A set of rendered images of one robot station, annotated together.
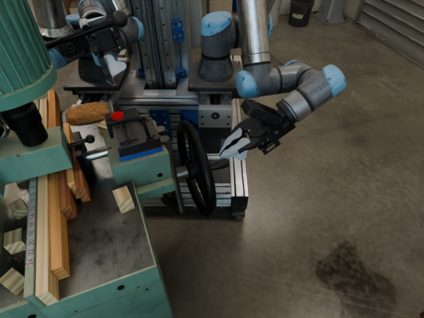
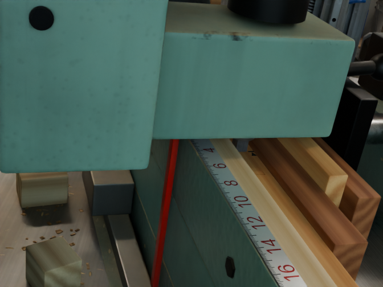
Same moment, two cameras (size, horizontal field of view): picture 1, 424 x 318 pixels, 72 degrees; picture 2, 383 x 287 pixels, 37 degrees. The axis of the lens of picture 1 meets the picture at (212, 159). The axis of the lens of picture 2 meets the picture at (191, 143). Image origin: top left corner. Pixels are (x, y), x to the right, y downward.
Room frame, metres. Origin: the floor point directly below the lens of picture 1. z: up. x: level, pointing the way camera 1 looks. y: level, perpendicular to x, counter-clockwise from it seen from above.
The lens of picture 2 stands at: (0.09, 0.39, 1.13)
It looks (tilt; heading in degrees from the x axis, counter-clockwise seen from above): 27 degrees down; 1
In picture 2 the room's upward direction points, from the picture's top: 9 degrees clockwise
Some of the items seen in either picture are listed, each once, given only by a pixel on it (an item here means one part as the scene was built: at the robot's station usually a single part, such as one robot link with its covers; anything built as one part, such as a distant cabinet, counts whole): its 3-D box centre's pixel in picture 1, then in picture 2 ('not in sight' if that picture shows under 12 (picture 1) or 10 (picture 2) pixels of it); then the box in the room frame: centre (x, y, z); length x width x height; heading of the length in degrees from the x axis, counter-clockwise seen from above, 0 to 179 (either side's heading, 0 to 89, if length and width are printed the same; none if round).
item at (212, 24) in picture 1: (217, 33); not in sight; (1.13, -0.02, 0.98); 0.13 x 0.12 x 0.14; 105
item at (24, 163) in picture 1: (34, 156); (224, 78); (0.45, 0.39, 0.99); 0.14 x 0.07 x 0.09; 112
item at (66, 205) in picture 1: (65, 175); (264, 172); (0.46, 0.34, 0.92); 0.23 x 0.02 x 0.04; 22
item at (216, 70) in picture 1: (215, 62); not in sight; (1.12, -0.01, 0.87); 0.15 x 0.15 x 0.10
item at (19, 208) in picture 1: (19, 208); (53, 269); (0.44, 0.49, 0.82); 0.04 x 0.03 x 0.03; 43
